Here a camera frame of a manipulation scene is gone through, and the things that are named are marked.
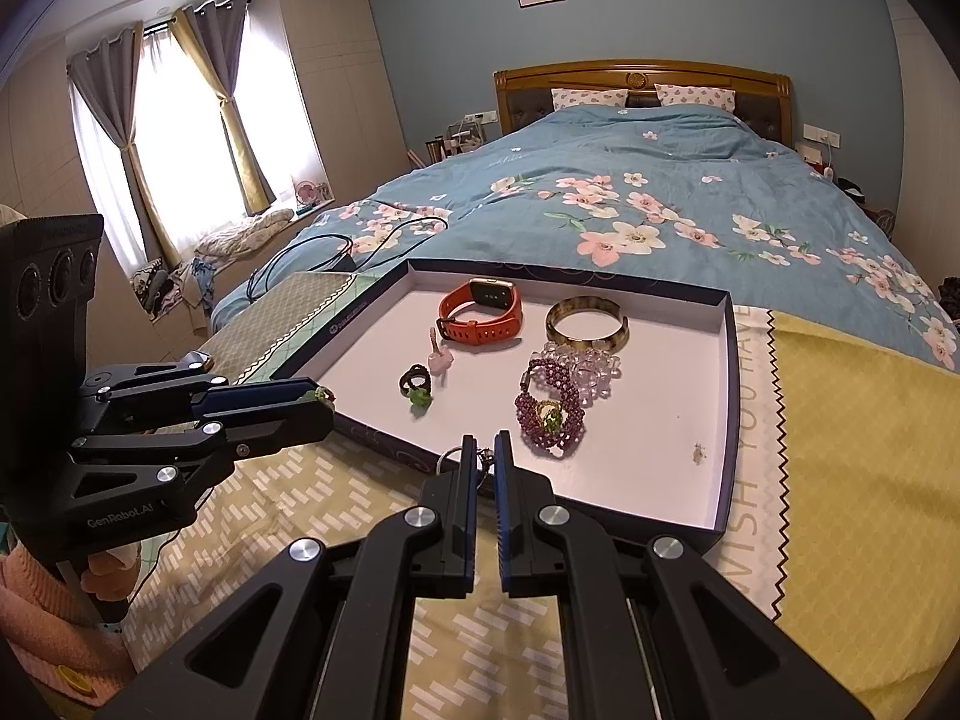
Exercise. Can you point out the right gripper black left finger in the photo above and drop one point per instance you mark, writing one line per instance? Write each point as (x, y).
(321, 631)

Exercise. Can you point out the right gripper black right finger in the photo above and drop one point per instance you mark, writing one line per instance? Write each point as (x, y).
(649, 630)

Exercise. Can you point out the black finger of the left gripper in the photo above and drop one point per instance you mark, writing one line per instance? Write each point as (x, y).
(135, 398)
(207, 451)

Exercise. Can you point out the small green bead item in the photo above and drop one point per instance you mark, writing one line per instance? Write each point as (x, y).
(323, 395)

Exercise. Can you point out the pink hair clip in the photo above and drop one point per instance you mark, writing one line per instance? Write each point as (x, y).
(440, 358)

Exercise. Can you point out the tortoiseshell bangle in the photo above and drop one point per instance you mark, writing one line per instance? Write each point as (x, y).
(588, 323)

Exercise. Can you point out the orange smart watch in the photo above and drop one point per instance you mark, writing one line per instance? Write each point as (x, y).
(481, 311)

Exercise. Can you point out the pink sleeve forearm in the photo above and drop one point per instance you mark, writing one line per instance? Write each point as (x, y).
(49, 634)

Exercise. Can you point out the left hand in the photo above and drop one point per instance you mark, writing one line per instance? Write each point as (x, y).
(113, 574)

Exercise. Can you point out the dark blue shallow box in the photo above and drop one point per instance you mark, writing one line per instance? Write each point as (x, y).
(540, 389)

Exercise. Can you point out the left grey yellow curtain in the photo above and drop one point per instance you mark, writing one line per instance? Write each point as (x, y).
(103, 87)

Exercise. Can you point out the grey yellow curtain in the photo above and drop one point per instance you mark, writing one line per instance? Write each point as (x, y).
(211, 36)
(103, 87)

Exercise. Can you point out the right grey yellow curtain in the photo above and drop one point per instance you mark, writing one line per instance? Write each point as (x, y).
(211, 36)

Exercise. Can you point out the blue floral duvet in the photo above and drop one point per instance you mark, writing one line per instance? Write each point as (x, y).
(683, 193)

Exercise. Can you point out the left floral pillow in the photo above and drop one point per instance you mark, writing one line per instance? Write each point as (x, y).
(562, 98)

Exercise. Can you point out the floral pillow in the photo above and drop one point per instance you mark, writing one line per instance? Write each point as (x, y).
(562, 98)
(686, 95)

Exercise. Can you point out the right floral pillow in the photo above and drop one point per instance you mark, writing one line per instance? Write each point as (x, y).
(686, 95)

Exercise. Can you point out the wooden bed headboard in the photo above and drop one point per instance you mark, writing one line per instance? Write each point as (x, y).
(764, 101)

